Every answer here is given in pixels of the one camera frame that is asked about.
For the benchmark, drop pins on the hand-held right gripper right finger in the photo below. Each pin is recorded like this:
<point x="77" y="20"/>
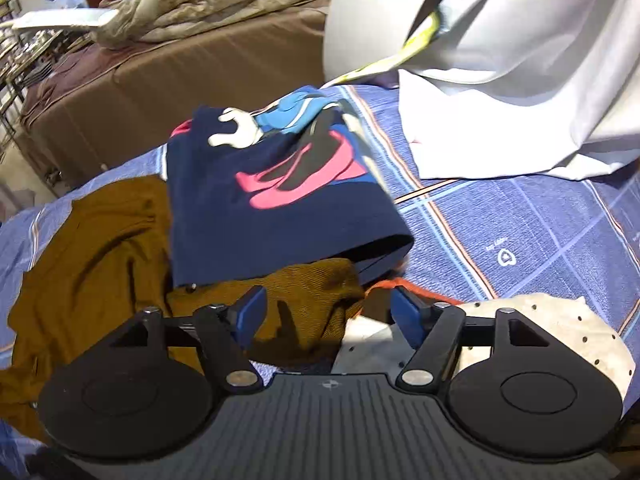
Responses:
<point x="404" y="317"/>

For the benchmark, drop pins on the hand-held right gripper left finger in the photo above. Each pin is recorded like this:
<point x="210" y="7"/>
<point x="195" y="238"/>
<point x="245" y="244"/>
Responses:
<point x="252" y="312"/>

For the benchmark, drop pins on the white flat board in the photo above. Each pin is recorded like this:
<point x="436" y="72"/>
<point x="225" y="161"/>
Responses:
<point x="60" y="19"/>

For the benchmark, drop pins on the orange cloth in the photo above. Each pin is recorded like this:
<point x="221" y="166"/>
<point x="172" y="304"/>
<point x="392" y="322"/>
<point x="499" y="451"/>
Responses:
<point x="400" y="284"/>

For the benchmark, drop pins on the yellow patterned cloth strip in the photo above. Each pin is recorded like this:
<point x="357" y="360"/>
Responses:
<point x="400" y="57"/>

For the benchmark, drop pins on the beige crumpled quilt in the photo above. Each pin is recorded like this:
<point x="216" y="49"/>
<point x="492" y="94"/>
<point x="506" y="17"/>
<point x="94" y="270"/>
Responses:
<point x="200" y="0"/>

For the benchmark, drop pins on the navy cartoon print shirt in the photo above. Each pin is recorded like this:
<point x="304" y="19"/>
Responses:
<point x="280" y="200"/>

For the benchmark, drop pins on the metal rack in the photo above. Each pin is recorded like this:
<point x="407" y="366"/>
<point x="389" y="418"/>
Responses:
<point x="20" y="75"/>

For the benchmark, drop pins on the cream dotted garment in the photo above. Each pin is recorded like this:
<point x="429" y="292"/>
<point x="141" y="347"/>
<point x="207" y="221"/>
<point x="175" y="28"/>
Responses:
<point x="550" y="325"/>

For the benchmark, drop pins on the brown covered bed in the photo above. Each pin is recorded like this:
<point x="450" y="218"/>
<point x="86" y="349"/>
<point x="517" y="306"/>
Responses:
<point x="175" y="80"/>

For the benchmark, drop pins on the mustard brown knit garment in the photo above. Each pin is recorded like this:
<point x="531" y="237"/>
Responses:
<point x="100" y="270"/>

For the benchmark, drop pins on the white shirt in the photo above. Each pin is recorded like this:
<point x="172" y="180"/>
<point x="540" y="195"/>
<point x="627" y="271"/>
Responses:
<point x="525" y="85"/>

